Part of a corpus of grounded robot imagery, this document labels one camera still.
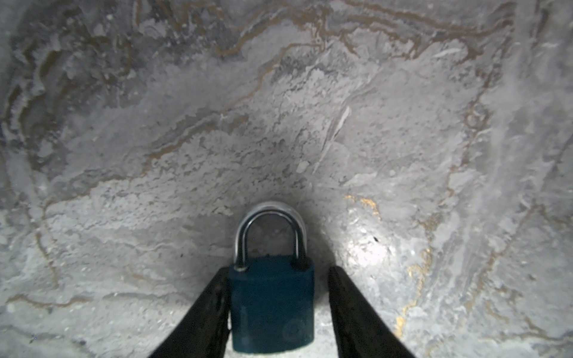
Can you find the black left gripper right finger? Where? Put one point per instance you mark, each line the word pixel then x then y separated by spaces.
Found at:
pixel 358 329

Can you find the large blue padlock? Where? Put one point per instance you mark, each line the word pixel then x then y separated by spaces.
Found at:
pixel 271 297

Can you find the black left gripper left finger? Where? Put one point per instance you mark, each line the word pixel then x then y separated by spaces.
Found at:
pixel 203 331

